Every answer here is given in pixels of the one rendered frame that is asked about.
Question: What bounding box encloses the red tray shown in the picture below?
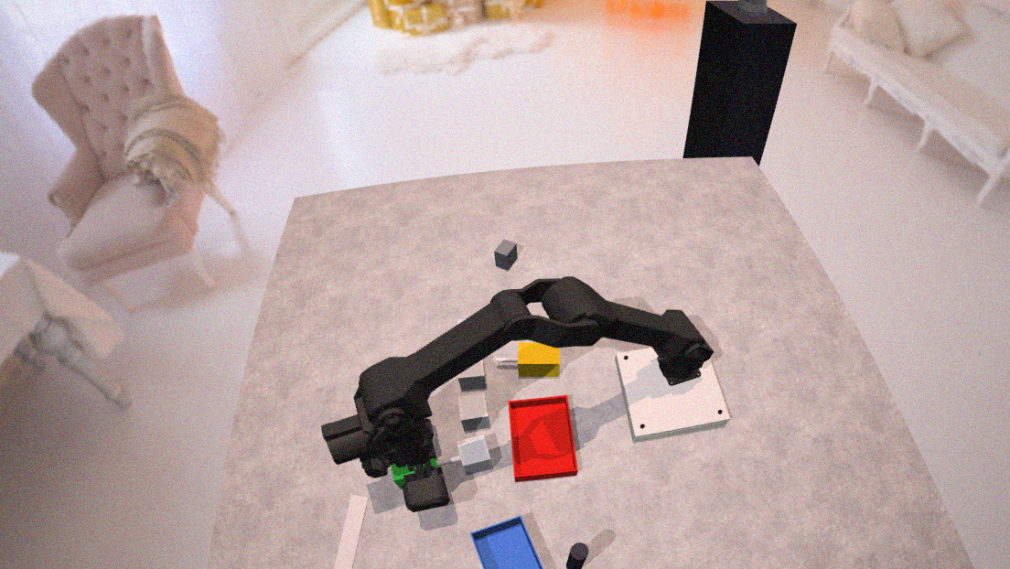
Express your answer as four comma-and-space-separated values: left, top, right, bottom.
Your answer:
509, 395, 577, 482

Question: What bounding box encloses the yellow block with grey metal pin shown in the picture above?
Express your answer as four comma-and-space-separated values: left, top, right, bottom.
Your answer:
496, 342, 560, 377

